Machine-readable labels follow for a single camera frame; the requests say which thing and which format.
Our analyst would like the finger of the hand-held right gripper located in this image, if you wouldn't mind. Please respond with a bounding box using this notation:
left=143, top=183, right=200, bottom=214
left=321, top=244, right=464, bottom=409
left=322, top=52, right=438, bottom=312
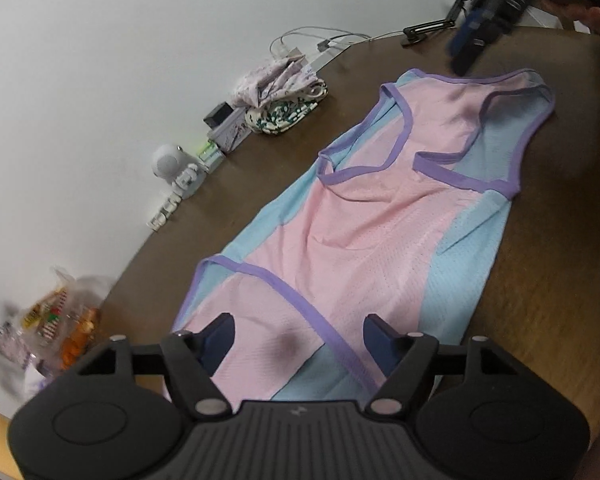
left=452, top=25, right=501, bottom=75
left=447, top=10, right=486, bottom=56

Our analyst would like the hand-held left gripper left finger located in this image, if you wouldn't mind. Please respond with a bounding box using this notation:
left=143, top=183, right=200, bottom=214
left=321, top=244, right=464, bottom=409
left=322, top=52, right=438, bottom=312
left=74, top=312, right=237, bottom=420

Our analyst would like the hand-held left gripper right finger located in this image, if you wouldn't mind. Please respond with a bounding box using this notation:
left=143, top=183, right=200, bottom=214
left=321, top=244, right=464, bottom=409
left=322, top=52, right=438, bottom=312
left=364, top=313, right=521, bottom=417

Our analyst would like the pink and blue tank top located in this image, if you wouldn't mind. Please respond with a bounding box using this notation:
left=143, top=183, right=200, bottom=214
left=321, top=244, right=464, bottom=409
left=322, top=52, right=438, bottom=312
left=172, top=67, right=556, bottom=403

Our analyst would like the orange fruit pile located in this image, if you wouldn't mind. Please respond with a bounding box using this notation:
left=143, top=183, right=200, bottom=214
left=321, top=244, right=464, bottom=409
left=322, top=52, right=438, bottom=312
left=60, top=310, right=99, bottom=366

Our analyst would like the clear plastic snack bag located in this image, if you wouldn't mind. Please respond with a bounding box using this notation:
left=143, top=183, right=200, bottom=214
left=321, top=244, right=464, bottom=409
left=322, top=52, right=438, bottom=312
left=17, top=266, right=103, bottom=366

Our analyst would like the white robot-shaped speaker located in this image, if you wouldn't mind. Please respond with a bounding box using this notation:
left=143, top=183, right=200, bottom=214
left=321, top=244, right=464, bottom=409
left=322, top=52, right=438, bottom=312
left=151, top=144, right=203, bottom=198

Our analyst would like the purple tissue box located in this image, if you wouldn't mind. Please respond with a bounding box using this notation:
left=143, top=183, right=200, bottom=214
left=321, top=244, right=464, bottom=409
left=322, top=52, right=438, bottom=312
left=22, top=360, right=61, bottom=402

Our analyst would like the small green white box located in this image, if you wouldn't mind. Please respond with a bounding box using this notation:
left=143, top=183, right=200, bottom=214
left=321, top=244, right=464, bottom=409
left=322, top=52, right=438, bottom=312
left=195, top=140, right=226, bottom=171

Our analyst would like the folded purple floral cloth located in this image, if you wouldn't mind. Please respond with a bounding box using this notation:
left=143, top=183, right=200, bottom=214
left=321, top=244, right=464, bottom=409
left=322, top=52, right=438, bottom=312
left=232, top=55, right=323, bottom=111

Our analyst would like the clear glass vase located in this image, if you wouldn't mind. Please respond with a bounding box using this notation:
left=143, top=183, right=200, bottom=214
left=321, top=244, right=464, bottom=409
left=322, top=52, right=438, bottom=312
left=0, top=325, right=36, bottom=367

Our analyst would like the grey tin box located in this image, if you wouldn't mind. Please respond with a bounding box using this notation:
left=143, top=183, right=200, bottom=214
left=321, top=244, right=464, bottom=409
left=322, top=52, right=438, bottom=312
left=207, top=107, right=253, bottom=153

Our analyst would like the small black box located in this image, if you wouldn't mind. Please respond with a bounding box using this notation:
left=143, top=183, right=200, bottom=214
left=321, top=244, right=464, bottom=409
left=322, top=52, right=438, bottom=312
left=203, top=102, right=233, bottom=129

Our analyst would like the white cable clip holder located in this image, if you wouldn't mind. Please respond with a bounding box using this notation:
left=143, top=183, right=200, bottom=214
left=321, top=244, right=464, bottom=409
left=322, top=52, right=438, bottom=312
left=147, top=195, right=183, bottom=231

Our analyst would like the white power strip with cables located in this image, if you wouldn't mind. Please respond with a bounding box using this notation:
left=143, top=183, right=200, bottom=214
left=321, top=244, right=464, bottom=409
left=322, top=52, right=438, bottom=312
left=269, top=27, right=406, bottom=61

